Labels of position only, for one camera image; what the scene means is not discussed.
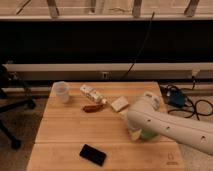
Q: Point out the wall power outlet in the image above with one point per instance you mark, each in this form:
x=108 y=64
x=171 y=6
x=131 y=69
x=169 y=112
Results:
x=105 y=75

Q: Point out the blue power adapter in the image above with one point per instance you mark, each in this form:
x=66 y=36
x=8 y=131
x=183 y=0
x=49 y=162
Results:
x=176 y=98

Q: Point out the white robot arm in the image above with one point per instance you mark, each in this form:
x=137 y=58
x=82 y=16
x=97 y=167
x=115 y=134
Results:
x=144 y=114

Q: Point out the white sponge block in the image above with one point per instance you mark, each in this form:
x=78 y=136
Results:
x=119 y=104

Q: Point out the brown red marker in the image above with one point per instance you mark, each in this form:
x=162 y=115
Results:
x=92 y=108

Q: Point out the clear plastic cup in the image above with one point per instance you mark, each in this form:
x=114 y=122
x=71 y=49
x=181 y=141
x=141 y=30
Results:
x=61 y=89

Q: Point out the black eraser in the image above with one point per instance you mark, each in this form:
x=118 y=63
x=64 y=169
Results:
x=90 y=153

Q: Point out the green bowl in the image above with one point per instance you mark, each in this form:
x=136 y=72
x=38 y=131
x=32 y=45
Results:
x=142 y=134

